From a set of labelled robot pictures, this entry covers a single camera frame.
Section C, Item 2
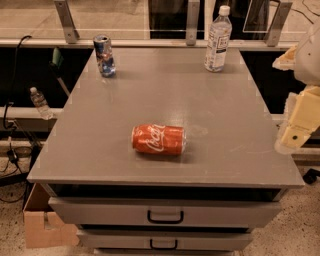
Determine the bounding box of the middle metal bracket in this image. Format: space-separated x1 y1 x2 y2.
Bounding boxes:
186 0 200 46

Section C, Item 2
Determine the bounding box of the blue Red Bull can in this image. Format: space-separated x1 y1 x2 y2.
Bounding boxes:
93 34 116 77

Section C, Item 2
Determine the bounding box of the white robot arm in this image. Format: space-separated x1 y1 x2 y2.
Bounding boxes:
272 20 320 154

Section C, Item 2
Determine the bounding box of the cardboard box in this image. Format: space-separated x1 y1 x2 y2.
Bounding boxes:
23 184 79 248

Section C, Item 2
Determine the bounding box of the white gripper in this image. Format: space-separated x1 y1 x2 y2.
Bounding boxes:
272 46 320 154

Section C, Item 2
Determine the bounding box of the top drawer with handle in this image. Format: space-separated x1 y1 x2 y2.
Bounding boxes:
49 197 281 228

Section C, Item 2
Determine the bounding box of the red Coca-Cola can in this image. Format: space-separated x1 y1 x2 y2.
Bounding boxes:
131 124 186 155

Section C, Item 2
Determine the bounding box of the metal bracket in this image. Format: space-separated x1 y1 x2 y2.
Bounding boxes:
54 0 79 44
186 0 200 46
264 0 292 47

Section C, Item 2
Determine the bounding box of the grey drawer cabinet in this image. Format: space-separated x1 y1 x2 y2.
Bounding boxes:
29 48 303 256

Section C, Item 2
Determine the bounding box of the green handled tool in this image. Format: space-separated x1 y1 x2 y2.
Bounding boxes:
49 47 70 96

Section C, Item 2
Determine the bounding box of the left metal bracket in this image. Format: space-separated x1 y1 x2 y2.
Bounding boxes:
54 0 79 44

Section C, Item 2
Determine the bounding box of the black cable on floor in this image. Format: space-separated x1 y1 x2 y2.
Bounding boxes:
0 34 44 204

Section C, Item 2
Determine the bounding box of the drawer with handle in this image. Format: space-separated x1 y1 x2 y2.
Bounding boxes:
77 230 252 251
49 197 281 228

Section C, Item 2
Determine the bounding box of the clear plastic water bottle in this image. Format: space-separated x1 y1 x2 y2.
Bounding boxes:
204 5 232 72

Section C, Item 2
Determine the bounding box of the right metal bracket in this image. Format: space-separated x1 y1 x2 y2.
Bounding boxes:
264 0 292 47

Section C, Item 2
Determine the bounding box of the small water bottle on floor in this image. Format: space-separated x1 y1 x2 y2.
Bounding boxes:
30 87 54 120

